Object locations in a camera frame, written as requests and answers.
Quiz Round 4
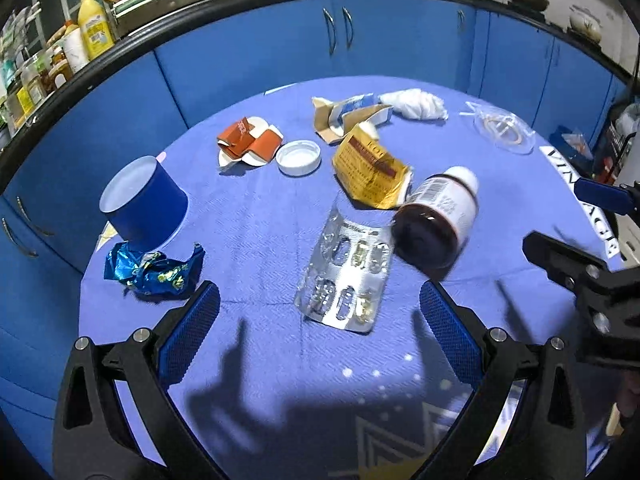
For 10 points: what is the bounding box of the yellow foil packet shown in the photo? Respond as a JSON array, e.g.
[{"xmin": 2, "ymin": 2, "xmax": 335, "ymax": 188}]
[{"xmin": 332, "ymin": 126, "xmax": 413, "ymax": 210}]

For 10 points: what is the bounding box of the clear plastic bag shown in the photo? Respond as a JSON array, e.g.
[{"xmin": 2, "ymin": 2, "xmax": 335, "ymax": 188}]
[{"xmin": 460, "ymin": 101, "xmax": 537, "ymax": 152}]

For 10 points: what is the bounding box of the blue paper cup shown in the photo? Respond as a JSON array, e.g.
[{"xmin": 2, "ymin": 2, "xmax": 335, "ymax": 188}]
[{"xmin": 98, "ymin": 156, "xmax": 189, "ymax": 251}]

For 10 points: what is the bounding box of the crumpled white tissue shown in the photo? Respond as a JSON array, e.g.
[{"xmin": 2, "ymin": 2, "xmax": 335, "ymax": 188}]
[{"xmin": 378, "ymin": 88, "xmax": 449, "ymax": 122}]

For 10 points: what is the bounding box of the blue patterned tablecloth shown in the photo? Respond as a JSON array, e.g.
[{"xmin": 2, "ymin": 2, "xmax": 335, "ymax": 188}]
[{"xmin": 78, "ymin": 76, "xmax": 626, "ymax": 480}]

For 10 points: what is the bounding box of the large yellow plastic bottle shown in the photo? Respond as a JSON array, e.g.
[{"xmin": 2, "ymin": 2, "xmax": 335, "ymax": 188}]
[{"xmin": 77, "ymin": 0, "xmax": 116, "ymax": 61}]

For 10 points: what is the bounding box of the brown medicine bottle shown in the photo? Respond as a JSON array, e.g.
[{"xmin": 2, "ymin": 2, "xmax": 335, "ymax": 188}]
[{"xmin": 391, "ymin": 166, "xmax": 480, "ymax": 270}]

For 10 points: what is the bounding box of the white plastic lid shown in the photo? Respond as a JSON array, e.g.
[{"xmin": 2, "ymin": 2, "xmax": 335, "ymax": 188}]
[{"xmin": 276, "ymin": 140, "xmax": 322, "ymax": 177}]

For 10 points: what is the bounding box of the yellow label jar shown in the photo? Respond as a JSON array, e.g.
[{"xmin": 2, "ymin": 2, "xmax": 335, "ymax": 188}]
[{"xmin": 19, "ymin": 67, "xmax": 47, "ymax": 112}]

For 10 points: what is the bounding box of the crushed orange and white box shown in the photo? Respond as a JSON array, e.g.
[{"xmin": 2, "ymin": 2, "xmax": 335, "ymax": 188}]
[{"xmin": 216, "ymin": 116, "xmax": 285, "ymax": 168}]

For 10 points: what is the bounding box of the torn blue and white carton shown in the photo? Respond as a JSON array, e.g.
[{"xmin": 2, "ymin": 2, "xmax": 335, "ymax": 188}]
[{"xmin": 312, "ymin": 94, "xmax": 395, "ymax": 146}]

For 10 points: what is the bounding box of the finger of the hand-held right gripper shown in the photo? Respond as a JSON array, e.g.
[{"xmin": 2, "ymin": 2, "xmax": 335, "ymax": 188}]
[
  {"xmin": 574, "ymin": 179, "xmax": 640, "ymax": 216},
  {"xmin": 522, "ymin": 231, "xmax": 617, "ymax": 292}
]

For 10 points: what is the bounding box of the white ceramic teapot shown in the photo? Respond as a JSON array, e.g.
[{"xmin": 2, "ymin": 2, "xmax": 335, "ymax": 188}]
[{"xmin": 569, "ymin": 6, "xmax": 604, "ymax": 43}]

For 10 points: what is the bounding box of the white plastic bottle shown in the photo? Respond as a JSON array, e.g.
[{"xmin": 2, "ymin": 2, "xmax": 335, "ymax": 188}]
[{"xmin": 62, "ymin": 25, "xmax": 90, "ymax": 74}]

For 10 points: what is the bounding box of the brown condiment jar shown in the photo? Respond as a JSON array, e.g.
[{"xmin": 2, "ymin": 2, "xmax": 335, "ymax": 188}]
[{"xmin": 47, "ymin": 57, "xmax": 74, "ymax": 92}]

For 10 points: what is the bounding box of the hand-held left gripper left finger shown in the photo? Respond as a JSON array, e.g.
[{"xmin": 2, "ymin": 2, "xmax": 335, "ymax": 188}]
[{"xmin": 52, "ymin": 281, "xmax": 226, "ymax": 480}]

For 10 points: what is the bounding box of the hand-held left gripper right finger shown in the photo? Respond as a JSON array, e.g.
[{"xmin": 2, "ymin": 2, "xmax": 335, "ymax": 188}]
[{"xmin": 419, "ymin": 280, "xmax": 588, "ymax": 480}]

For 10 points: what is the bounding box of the blue kitchen base cabinet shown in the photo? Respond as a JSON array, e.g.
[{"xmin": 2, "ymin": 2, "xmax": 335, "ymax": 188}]
[{"xmin": 0, "ymin": 0, "xmax": 632, "ymax": 461}]

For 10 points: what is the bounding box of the silver blister pack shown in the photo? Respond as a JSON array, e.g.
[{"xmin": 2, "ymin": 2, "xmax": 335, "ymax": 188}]
[{"xmin": 294, "ymin": 205, "xmax": 396, "ymax": 334}]

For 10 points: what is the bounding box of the blue foil wrapper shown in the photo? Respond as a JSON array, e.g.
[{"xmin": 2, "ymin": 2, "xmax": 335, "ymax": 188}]
[{"xmin": 103, "ymin": 241, "xmax": 207, "ymax": 297}]

